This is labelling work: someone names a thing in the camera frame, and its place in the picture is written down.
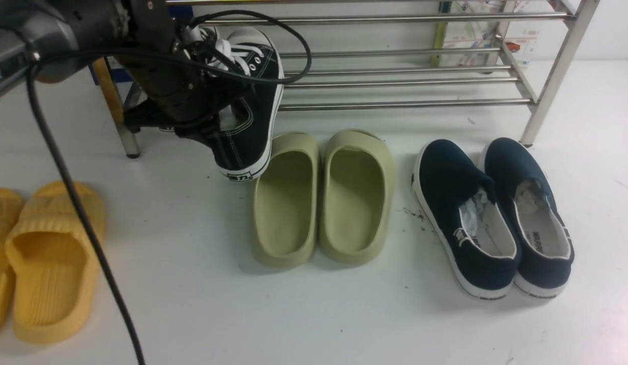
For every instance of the colourful box behind rack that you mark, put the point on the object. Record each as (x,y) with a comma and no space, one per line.
(521,38)

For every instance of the right navy canvas slip-on shoe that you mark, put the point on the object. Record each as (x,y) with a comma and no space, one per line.
(528,203)

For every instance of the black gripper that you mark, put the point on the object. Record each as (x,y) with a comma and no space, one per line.
(149,45)

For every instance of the beige foam clog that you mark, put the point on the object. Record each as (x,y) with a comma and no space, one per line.
(359,178)
(285,199)

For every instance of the right yellow rubber slide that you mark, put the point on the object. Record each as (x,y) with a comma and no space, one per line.
(55,265)

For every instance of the left navy canvas slip-on shoe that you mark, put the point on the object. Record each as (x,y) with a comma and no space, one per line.
(458,201)

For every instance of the navy canvas slip-on shoe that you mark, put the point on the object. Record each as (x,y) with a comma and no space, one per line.
(528,203)
(458,201)

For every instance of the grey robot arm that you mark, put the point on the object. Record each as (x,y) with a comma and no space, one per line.
(49,41)

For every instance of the yellow rubber slide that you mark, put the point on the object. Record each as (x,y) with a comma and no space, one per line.
(11,204)
(55,265)

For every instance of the metal shoe rack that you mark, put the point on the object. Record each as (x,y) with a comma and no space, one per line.
(500,66)

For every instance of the left beige foam clog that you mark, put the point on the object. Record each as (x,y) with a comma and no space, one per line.
(285,199)

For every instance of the left yellow rubber slide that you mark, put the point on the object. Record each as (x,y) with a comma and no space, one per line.
(11,204)

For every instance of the blue object behind rack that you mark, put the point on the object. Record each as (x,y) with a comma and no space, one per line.
(129,91)

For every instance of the right beige foam clog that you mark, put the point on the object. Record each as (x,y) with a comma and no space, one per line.
(359,178)

